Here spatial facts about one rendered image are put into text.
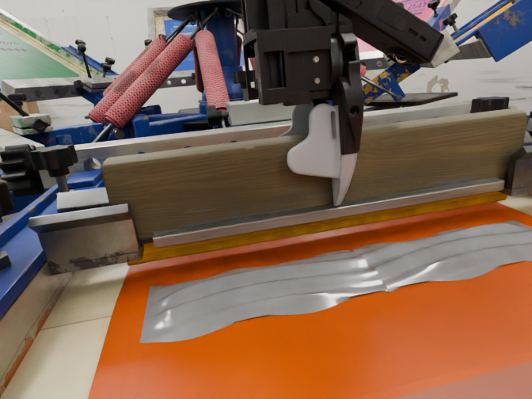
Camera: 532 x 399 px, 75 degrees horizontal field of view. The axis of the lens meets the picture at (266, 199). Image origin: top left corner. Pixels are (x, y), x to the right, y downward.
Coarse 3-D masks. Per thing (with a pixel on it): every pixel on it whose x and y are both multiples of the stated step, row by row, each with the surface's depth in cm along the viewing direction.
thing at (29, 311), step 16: (48, 272) 28; (32, 288) 25; (48, 288) 27; (64, 288) 30; (16, 304) 23; (32, 304) 25; (48, 304) 27; (0, 320) 21; (16, 320) 22; (32, 320) 24; (0, 336) 21; (16, 336) 22; (32, 336) 24; (0, 352) 20; (16, 352) 22; (0, 368) 20; (16, 368) 22; (0, 384) 20
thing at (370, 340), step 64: (192, 256) 34; (256, 256) 33; (128, 320) 26; (256, 320) 24; (320, 320) 24; (384, 320) 23; (128, 384) 20; (192, 384) 20; (256, 384) 19; (320, 384) 19; (384, 384) 19
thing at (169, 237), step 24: (408, 192) 34; (432, 192) 34; (456, 192) 34; (480, 192) 35; (264, 216) 32; (288, 216) 31; (312, 216) 32; (336, 216) 32; (168, 240) 29; (192, 240) 30
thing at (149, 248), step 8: (488, 192) 38; (496, 192) 38; (440, 200) 37; (448, 200) 37; (456, 200) 37; (400, 208) 36; (408, 208) 36; (352, 216) 35; (360, 216) 36; (304, 224) 34; (312, 224) 35; (256, 232) 34; (264, 232) 34; (208, 240) 33; (216, 240) 33; (224, 240) 33; (144, 248) 32; (152, 248) 32; (160, 248) 32; (168, 248) 32; (176, 248) 32
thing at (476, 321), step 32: (384, 224) 37; (416, 224) 36; (448, 224) 36; (480, 224) 35; (416, 288) 26; (448, 288) 26; (480, 288) 26; (512, 288) 25; (416, 320) 23; (448, 320) 23; (480, 320) 22; (512, 320) 22; (448, 352) 20; (480, 352) 20; (512, 352) 20
